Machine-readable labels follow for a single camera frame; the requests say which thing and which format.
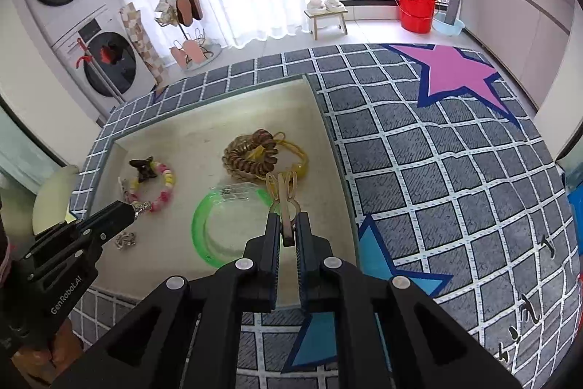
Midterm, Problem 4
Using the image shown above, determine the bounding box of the silver heart pendant keychain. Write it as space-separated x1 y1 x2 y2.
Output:
113 176 152 252

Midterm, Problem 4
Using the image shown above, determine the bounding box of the black hair claw clip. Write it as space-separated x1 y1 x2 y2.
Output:
129 157 157 184

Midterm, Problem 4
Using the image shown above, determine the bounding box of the green translucent bangle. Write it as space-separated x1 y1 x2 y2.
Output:
191 183 272 269

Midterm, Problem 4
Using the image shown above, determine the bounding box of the brown spiral hair tie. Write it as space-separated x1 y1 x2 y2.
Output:
238 129 280 178

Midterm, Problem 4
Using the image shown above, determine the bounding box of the beige hair clip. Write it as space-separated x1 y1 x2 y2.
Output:
265 170 300 247

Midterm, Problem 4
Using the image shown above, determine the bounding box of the yellow hair clip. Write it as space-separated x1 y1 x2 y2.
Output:
245 129 309 178

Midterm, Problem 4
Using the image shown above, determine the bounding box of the left hand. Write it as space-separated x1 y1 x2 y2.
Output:
12 318 84 388

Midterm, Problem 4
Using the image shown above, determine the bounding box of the grey grid star tablecloth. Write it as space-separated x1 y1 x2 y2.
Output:
71 43 582 388

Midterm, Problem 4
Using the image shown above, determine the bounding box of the checkered paper bag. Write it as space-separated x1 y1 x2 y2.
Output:
120 3 168 93

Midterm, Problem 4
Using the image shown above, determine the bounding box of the slipper drying rack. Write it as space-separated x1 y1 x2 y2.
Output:
154 0 221 71

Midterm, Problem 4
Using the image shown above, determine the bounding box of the stacked white washer dryer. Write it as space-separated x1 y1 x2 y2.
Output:
26 0 155 120

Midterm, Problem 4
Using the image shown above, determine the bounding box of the light blue basin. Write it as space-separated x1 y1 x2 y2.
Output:
432 13 465 36

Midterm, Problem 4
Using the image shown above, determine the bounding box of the red plastic bucket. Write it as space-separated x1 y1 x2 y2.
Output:
398 0 437 35

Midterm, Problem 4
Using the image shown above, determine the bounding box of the small wooden stool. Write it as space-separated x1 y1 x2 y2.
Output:
304 8 348 42

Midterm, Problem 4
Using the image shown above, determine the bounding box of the pink yellow bead bracelet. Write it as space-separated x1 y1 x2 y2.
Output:
118 161 176 213

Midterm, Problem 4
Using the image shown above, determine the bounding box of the red handled mop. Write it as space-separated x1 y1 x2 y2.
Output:
76 36 125 105

